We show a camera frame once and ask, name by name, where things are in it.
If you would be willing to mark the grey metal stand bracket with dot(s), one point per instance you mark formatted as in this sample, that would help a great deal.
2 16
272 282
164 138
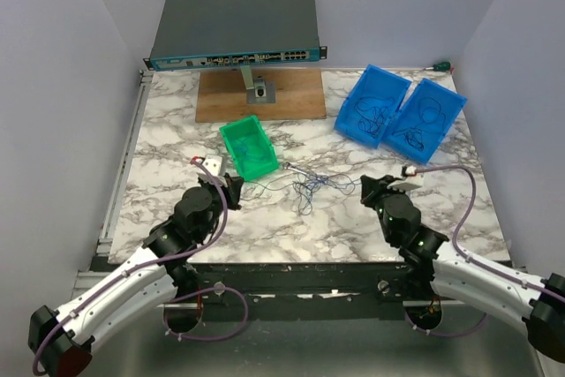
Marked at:
258 90

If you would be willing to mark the green plastic bin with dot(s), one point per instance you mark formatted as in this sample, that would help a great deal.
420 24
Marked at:
251 150

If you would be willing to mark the green handled screwdriver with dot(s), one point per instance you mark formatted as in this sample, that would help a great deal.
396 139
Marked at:
443 66

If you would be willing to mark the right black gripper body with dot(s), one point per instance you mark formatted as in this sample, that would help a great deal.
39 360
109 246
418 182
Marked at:
382 194

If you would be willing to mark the right blue plastic bin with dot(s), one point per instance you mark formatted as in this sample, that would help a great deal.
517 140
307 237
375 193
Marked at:
423 121

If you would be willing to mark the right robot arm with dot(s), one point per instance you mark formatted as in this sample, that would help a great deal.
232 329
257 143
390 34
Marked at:
531 304

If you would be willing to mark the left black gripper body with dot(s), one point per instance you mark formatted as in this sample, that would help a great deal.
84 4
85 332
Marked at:
218 210

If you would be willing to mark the grey network switch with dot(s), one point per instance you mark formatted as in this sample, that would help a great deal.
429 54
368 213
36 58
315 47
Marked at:
198 34

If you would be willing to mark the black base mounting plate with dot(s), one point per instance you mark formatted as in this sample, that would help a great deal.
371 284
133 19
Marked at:
306 291

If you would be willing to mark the blue plastic bin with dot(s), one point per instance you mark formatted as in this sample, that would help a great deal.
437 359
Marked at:
371 105
423 121

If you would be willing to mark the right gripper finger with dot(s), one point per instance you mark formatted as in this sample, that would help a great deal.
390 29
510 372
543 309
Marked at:
388 182
370 190

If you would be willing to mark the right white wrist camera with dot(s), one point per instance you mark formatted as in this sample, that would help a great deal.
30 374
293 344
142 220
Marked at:
408 181

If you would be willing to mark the wooden base board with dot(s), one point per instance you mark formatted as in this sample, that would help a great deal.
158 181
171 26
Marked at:
290 94

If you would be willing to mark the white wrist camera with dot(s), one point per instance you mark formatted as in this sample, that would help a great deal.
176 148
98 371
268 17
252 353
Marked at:
408 181
210 165

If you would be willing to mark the silver combination wrench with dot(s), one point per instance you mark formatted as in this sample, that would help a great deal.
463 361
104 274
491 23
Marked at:
295 169

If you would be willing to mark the aluminium frame rail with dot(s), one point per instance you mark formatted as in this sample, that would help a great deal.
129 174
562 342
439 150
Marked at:
87 280

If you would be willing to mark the left blue plastic bin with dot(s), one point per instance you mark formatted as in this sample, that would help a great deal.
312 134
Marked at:
371 105

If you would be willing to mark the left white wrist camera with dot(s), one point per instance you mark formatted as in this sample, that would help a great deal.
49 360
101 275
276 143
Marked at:
210 165

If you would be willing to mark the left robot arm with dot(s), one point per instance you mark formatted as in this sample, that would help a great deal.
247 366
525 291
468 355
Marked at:
64 339

